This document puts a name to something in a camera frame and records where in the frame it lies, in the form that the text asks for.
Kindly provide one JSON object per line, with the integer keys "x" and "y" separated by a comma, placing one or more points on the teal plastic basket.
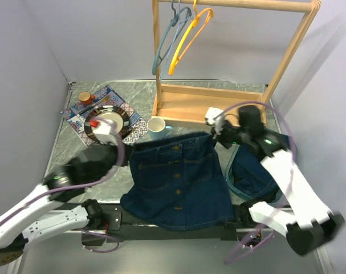
{"x": 232, "y": 182}

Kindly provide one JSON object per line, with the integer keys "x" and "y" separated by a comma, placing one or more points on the orange small cup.
{"x": 86, "y": 97}

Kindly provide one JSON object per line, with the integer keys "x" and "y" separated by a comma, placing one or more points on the striped rim dinner plate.
{"x": 115, "y": 117}

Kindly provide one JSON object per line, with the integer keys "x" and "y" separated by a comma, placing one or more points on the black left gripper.
{"x": 113, "y": 146}

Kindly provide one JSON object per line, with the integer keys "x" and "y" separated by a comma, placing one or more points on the light blue mug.
{"x": 158, "y": 129}

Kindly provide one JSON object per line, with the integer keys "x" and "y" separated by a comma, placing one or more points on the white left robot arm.
{"x": 24, "y": 225}

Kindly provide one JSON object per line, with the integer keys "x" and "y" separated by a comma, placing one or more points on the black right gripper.
{"x": 219, "y": 137}

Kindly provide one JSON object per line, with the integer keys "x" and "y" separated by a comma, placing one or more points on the teal plastic hanger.
{"x": 156, "y": 59}

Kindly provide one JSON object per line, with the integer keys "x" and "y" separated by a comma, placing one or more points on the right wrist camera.
{"x": 215, "y": 118}

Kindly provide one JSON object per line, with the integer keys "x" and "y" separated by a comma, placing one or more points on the yellow plastic hanger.
{"x": 201, "y": 19}

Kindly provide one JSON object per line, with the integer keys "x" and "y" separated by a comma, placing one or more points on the dark handled knife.
{"x": 131, "y": 131}

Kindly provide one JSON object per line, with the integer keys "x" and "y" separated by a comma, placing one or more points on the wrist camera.
{"x": 105, "y": 130}
{"x": 215, "y": 118}

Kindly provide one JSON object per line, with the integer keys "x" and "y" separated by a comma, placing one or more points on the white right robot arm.
{"x": 311, "y": 223}

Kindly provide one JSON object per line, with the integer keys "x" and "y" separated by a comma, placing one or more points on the dark denim skirt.
{"x": 178, "y": 173}

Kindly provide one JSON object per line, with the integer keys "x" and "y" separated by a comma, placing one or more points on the green handled fork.
{"x": 93, "y": 106}

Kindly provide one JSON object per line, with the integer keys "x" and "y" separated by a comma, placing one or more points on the blue patterned placemat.
{"x": 105, "y": 102}

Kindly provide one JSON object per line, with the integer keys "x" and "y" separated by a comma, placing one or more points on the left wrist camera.
{"x": 105, "y": 130}

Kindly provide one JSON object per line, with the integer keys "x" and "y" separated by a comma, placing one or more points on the light blue wire hanger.
{"x": 177, "y": 23}

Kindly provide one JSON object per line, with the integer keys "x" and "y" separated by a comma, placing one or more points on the wooden clothes rack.
{"x": 188, "y": 106}

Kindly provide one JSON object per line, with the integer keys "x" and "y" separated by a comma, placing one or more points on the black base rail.
{"x": 117, "y": 222}

